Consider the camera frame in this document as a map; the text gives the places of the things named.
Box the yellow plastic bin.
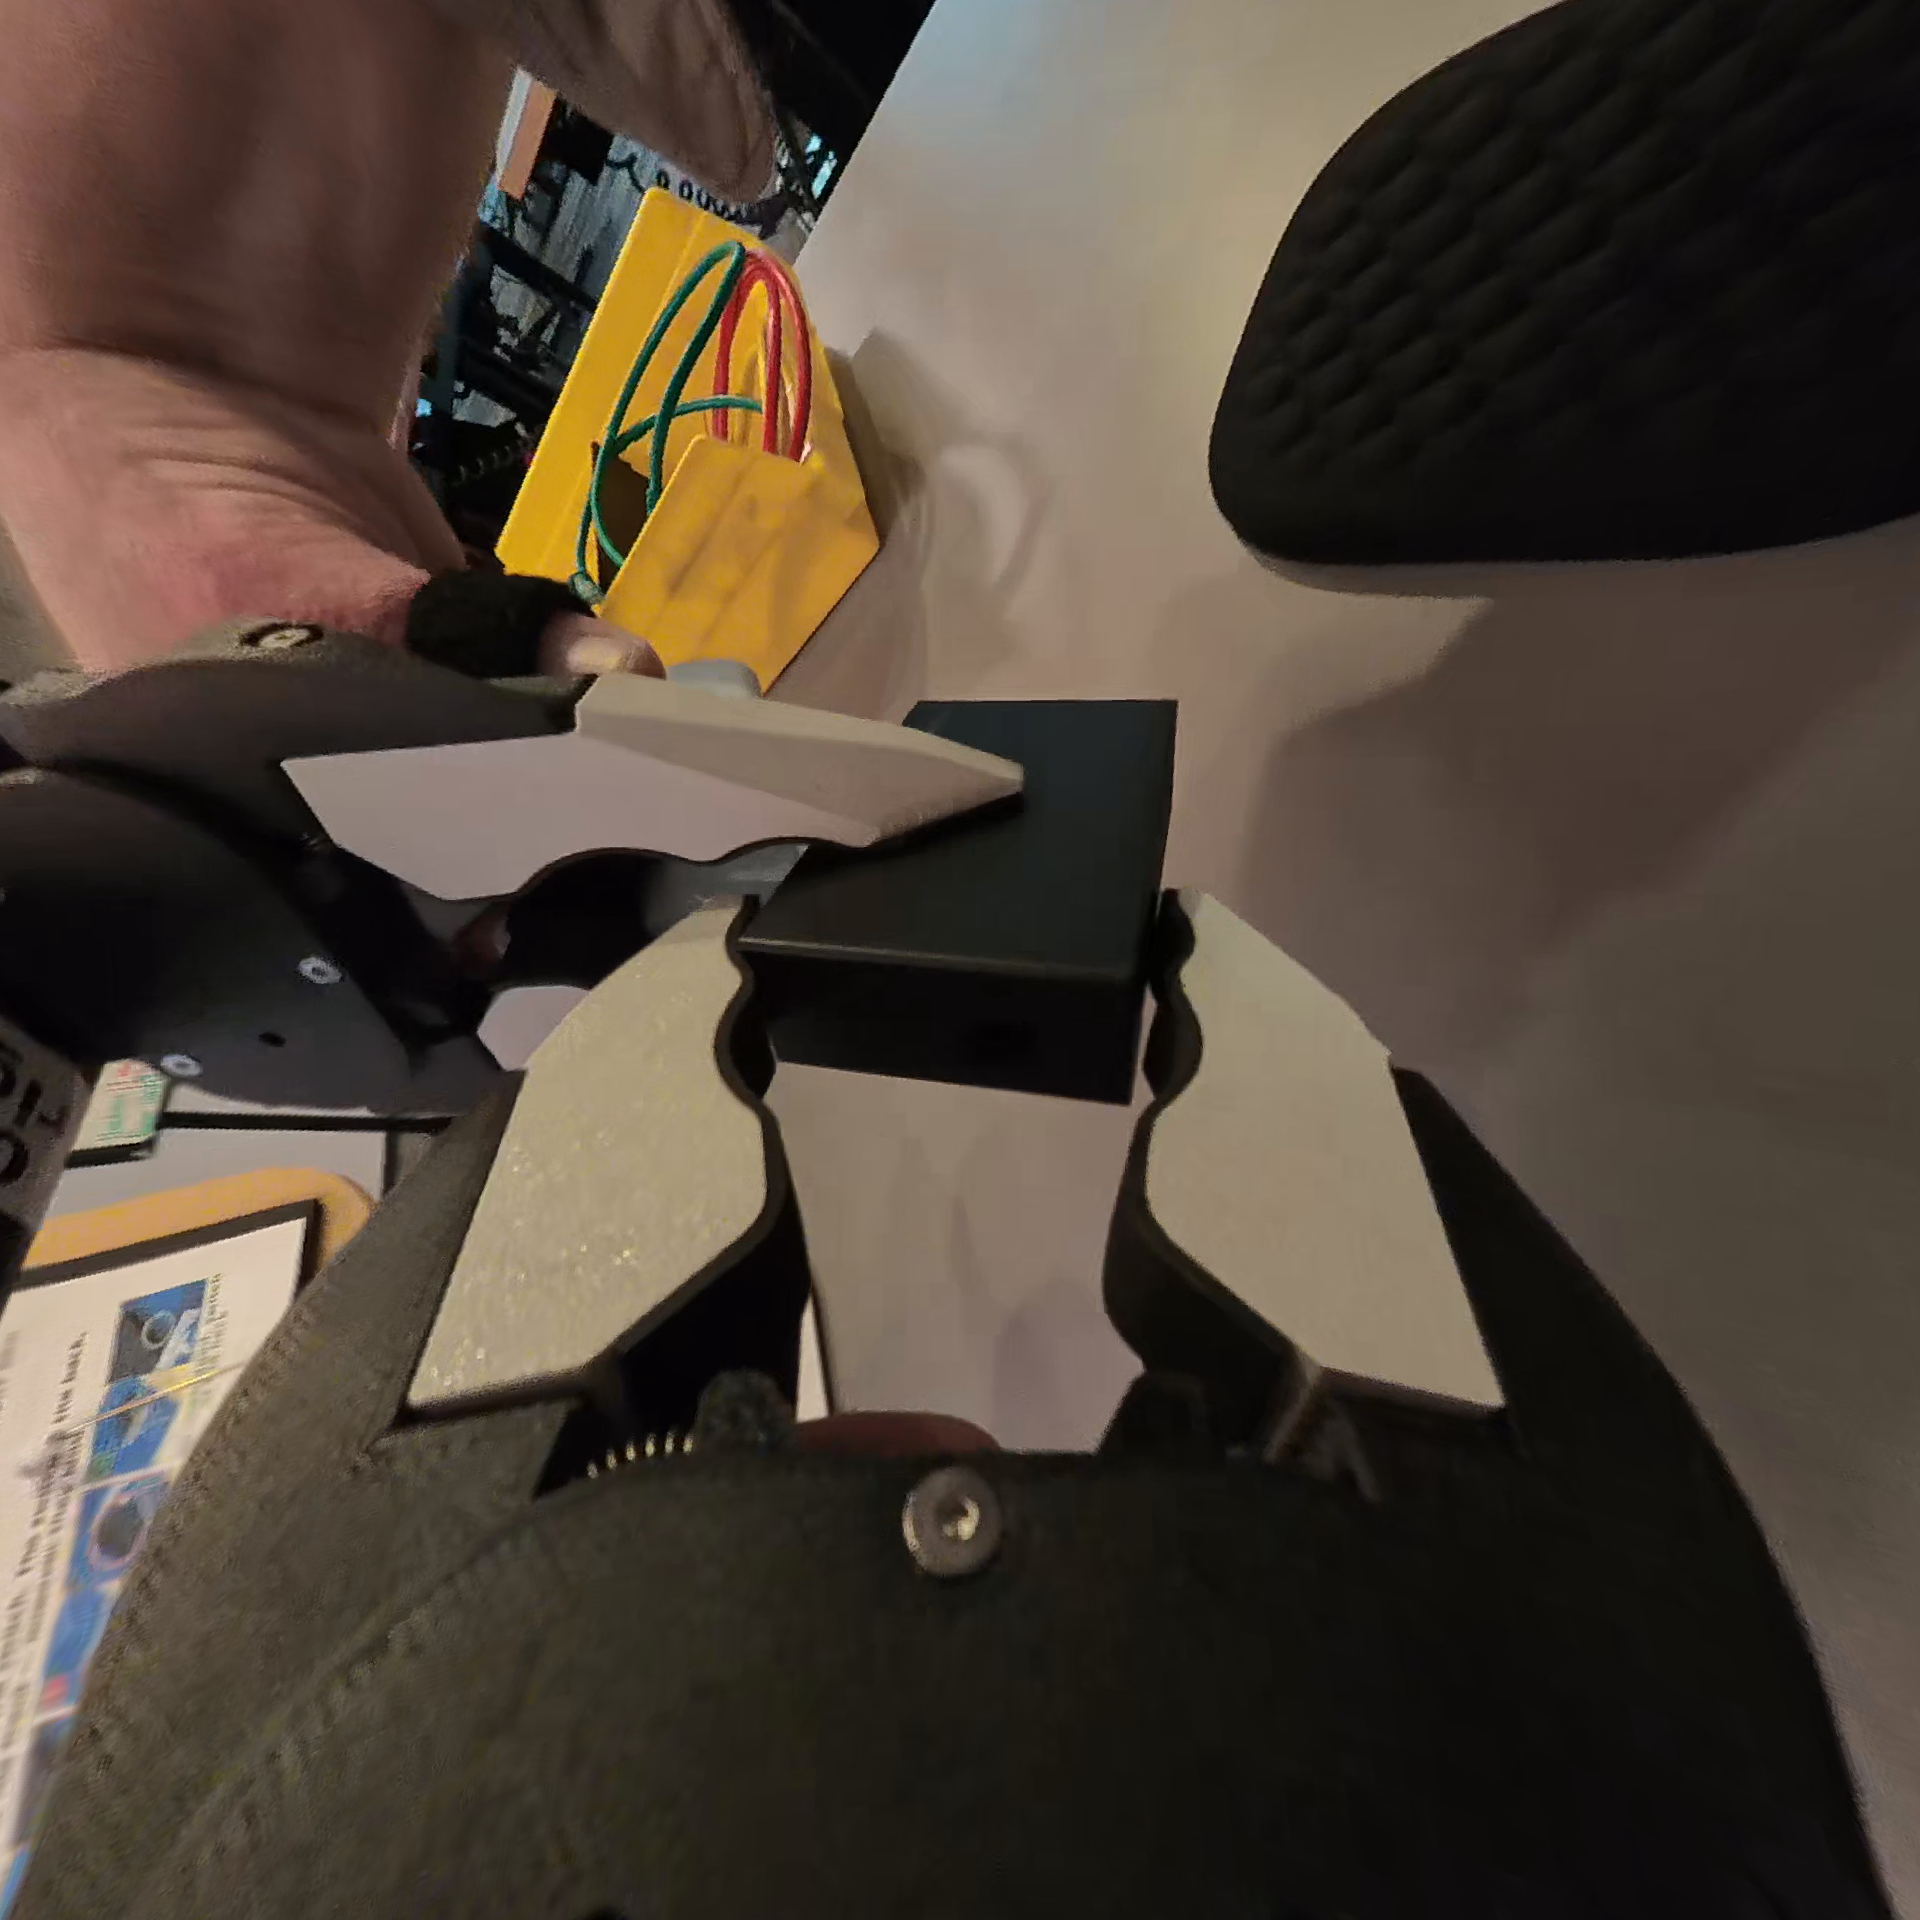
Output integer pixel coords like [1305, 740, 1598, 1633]
[492, 185, 884, 697]

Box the black network switch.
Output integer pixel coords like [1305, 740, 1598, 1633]
[732, 697, 1182, 1111]

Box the wooden sign board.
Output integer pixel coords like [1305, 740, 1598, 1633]
[0, 1169, 378, 1878]

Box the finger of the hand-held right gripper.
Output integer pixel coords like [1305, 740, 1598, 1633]
[642, 841, 813, 962]
[279, 671, 1030, 904]

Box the green ethernet cable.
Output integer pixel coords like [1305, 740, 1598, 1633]
[573, 234, 770, 603]

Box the red ethernet cable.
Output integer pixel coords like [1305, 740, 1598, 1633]
[710, 246, 815, 461]

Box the person's right hand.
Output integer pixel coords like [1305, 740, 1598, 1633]
[0, 0, 784, 683]

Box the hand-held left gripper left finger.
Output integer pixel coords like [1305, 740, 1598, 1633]
[408, 892, 822, 1430]

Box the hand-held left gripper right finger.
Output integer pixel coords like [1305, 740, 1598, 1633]
[1100, 884, 1511, 1455]

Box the black quilted wrist rest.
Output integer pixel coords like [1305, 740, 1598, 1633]
[1204, 0, 1920, 570]

